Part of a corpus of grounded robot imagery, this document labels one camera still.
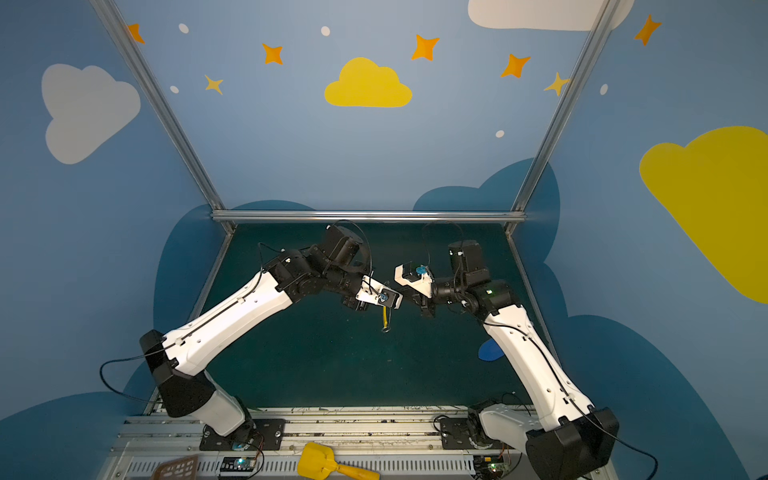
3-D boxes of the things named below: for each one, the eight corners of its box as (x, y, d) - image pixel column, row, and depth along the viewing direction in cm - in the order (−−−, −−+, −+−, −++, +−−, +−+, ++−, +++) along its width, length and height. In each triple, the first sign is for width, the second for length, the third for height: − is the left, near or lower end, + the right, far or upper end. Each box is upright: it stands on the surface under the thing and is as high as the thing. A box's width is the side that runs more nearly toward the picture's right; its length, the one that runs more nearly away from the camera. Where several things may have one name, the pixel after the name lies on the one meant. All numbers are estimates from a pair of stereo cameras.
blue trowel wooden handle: (479, 360, 90) (481, 357, 88) (475, 342, 94) (478, 338, 92) (502, 360, 90) (505, 357, 88) (497, 342, 94) (500, 338, 92)
